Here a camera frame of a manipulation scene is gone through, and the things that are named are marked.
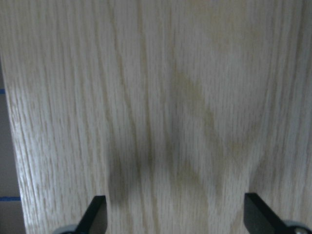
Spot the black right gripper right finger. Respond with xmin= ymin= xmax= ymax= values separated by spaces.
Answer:
xmin=244 ymin=193 xmax=312 ymax=234

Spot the blue tape strip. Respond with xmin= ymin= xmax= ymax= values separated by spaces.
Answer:
xmin=0 ymin=196 xmax=21 ymax=202

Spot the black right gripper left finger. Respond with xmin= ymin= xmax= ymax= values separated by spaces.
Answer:
xmin=54 ymin=195 xmax=108 ymax=234

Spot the light wood cabinet top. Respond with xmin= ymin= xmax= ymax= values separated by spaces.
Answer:
xmin=0 ymin=0 xmax=312 ymax=234

